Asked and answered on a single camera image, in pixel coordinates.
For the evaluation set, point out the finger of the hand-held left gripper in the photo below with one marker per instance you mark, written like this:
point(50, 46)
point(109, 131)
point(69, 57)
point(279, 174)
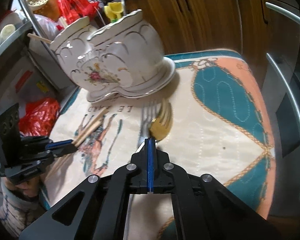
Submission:
point(60, 143)
point(65, 151)

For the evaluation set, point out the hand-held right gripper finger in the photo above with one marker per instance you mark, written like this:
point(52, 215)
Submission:
point(147, 165)
point(152, 165)

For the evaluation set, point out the gold metal fork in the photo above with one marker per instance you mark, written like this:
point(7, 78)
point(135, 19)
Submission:
point(161, 128)

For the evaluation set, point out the silver metal fork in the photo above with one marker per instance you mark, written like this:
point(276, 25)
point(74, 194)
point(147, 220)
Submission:
point(145, 120)

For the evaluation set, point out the floral ceramic utensil holder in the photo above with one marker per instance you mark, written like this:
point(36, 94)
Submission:
point(110, 55)

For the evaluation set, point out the person's left forearm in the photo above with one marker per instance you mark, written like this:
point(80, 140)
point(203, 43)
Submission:
point(17, 215)

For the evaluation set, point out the person's left hand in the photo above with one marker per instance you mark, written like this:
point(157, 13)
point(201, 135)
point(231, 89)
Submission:
point(28, 190)

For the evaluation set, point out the crumpled red plastic bag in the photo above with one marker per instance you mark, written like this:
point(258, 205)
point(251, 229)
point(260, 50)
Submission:
point(40, 116)

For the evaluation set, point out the white tub with red label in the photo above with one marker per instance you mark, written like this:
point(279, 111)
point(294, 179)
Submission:
point(23, 82)

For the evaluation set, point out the printed quilted cushion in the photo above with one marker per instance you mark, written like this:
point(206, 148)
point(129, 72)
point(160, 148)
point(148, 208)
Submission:
point(215, 120)

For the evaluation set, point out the stainless steel shelf rack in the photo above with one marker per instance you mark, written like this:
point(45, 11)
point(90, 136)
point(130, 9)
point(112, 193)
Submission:
point(12, 62)

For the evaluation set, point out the white ceramic drip saucer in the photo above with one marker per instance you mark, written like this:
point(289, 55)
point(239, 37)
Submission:
point(152, 86)

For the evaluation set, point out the white plastic bag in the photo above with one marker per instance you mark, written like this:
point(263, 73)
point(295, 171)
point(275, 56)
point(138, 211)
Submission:
point(47, 22)

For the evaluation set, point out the white jar with red lid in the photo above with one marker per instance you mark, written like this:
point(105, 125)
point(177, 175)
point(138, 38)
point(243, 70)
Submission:
point(8, 18)

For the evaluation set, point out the orange plastic container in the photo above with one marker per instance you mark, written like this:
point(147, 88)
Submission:
point(52, 8)

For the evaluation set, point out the hanging red plastic bag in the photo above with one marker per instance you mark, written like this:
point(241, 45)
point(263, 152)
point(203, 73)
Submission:
point(73, 2)

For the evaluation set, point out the stainless steel oven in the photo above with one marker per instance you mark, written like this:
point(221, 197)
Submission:
point(287, 92)

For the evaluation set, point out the wooden base cabinets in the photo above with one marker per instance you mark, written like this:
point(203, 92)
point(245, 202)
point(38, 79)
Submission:
point(202, 17)

